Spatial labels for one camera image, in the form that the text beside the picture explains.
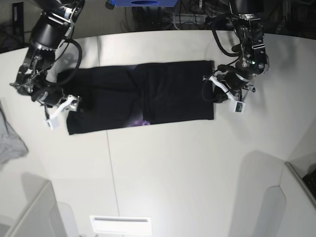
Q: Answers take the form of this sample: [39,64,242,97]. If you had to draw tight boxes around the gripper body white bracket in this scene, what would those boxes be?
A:
[201,70,256,104]
[32,85,82,120]

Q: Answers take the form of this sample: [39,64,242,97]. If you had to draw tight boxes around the black T-shirt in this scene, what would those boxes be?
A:
[64,61,214,135]

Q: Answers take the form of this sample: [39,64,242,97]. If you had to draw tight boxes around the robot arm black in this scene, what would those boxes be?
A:
[10,0,85,122]
[204,0,269,104]

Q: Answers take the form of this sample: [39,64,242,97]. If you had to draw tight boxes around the grey cloth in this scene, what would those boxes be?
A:
[0,102,29,166]

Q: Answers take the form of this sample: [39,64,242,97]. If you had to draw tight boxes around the black equipment rack left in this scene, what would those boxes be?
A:
[12,2,24,38]

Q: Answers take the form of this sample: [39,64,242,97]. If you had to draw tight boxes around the blue plastic bin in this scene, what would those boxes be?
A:
[113,0,178,7]

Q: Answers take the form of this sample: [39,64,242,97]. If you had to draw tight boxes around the black keyboard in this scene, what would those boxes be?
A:
[303,171,316,197]

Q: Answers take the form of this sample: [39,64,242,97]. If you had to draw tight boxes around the white bin right front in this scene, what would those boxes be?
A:
[257,162,316,237]

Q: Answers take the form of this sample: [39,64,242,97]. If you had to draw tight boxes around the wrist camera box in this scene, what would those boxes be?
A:
[229,100,246,114]
[43,118,60,130]

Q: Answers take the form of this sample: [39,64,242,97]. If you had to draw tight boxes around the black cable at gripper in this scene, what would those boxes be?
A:
[201,79,223,104]

